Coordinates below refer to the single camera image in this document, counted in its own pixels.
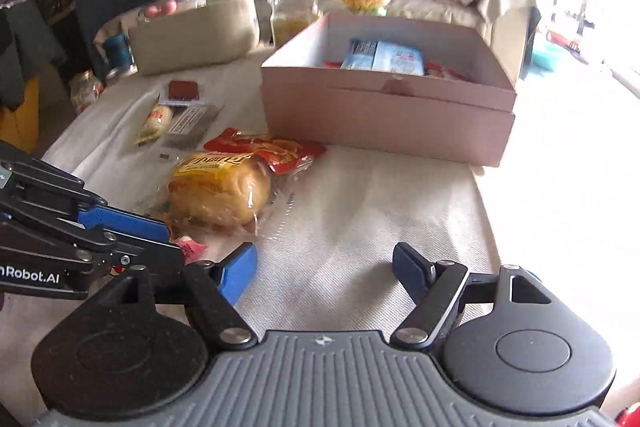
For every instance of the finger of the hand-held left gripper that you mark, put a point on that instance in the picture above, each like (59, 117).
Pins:
(150, 254)
(125, 223)

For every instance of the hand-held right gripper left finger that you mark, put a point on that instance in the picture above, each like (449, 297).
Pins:
(237, 274)

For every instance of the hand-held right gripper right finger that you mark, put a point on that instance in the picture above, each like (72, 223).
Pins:
(410, 269)

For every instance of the small pink packet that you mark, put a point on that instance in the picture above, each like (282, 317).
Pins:
(192, 249)

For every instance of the yellow bread packet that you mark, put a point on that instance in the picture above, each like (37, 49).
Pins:
(220, 197)

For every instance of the red orange snack packet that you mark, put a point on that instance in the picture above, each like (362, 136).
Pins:
(280, 149)

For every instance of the pink cardboard box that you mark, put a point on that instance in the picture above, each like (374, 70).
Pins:
(380, 122)

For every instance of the white yellow snack packet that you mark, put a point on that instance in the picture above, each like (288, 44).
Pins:
(157, 119)

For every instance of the grey clear snack packet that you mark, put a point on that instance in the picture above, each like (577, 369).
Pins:
(195, 124)

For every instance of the small glass jar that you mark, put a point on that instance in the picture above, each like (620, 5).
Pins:
(85, 92)

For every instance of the dark red square packet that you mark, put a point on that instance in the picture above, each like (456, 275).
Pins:
(182, 89)

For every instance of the yellow cabinet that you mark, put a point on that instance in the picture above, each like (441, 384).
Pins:
(20, 122)

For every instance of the round metal tin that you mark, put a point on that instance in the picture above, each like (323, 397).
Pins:
(120, 74)

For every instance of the teal cup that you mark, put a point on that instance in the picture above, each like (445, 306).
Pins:
(117, 49)

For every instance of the dark grey clothing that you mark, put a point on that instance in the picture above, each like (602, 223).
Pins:
(30, 52)

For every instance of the beige storage container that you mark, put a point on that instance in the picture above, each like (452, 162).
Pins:
(195, 37)

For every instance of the dark blue cloth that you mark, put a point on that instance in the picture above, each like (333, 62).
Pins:
(105, 14)

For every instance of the glass lidded jar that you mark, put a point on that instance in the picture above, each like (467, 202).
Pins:
(165, 9)

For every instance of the blue plastic basin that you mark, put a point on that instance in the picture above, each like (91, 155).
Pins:
(546, 57)

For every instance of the red plastic object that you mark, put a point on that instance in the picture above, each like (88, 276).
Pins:
(629, 418)

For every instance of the plastic jar with red lid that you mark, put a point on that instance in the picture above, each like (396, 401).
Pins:
(292, 7)

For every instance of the red plastic basin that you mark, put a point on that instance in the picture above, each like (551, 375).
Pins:
(562, 39)

